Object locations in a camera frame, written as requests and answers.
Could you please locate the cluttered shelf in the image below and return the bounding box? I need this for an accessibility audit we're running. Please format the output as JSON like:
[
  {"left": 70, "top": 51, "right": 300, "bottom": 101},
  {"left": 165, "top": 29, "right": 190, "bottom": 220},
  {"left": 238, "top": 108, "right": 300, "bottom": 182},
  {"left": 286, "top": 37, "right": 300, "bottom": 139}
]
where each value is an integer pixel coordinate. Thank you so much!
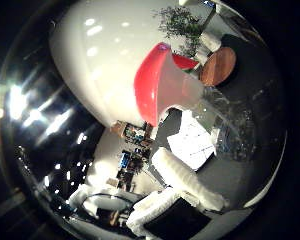
[{"left": 109, "top": 119, "right": 154, "bottom": 148}]

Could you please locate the bushy green plant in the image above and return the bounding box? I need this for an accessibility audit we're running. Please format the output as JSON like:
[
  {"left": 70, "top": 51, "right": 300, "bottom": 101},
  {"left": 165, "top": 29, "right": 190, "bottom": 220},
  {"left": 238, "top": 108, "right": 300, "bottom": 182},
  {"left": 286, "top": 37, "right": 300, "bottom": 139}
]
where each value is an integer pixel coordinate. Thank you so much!
[{"left": 152, "top": 5, "right": 206, "bottom": 58}]

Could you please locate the round wooden tray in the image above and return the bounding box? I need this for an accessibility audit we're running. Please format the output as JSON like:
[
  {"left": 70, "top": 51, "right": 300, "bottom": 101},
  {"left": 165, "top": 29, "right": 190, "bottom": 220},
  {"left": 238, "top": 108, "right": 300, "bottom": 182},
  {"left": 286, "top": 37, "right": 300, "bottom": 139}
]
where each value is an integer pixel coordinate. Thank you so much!
[{"left": 199, "top": 45, "right": 238, "bottom": 88}]

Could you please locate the white plant pot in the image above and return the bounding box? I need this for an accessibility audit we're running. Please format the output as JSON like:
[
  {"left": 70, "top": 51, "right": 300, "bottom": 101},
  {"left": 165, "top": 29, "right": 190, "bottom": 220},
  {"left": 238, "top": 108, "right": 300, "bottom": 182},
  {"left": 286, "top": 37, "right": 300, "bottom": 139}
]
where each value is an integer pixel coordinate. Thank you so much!
[{"left": 199, "top": 31, "right": 223, "bottom": 53}]

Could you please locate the white checked cloth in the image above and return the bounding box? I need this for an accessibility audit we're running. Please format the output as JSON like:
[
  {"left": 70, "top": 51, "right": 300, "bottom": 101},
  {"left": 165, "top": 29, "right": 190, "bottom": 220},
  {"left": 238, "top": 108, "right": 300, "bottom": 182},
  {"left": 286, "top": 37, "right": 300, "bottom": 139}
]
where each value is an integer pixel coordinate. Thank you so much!
[{"left": 165, "top": 109, "right": 217, "bottom": 172}]

